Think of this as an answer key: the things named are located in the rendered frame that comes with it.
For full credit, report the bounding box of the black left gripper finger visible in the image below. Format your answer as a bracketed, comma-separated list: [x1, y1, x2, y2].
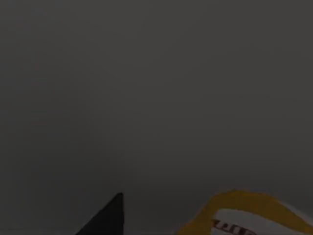
[74, 192, 125, 235]

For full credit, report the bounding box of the yellow and white bottle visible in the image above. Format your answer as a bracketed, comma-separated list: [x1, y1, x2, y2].
[175, 188, 313, 235]

